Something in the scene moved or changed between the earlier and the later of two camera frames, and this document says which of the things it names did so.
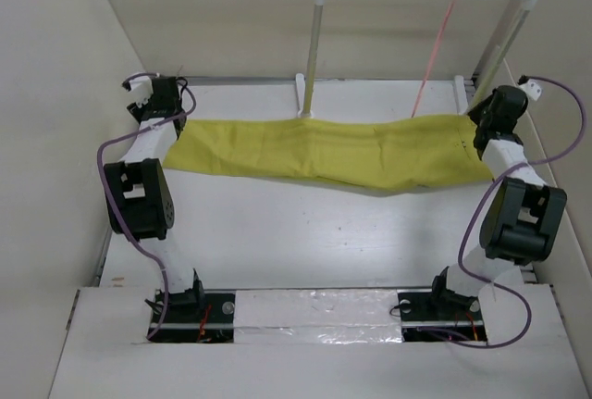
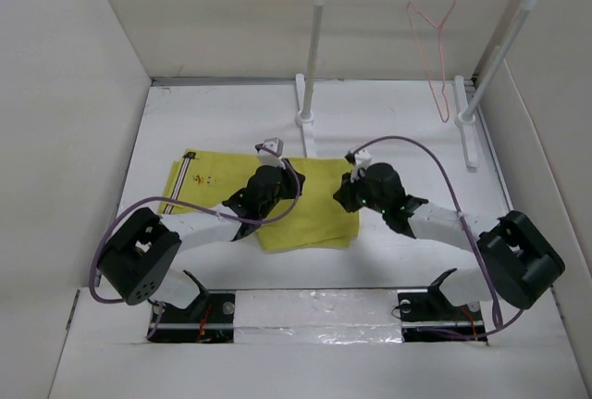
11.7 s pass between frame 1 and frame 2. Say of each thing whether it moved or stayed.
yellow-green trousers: moved
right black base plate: stayed
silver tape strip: stayed
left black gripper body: moved
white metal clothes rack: stayed
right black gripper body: moved
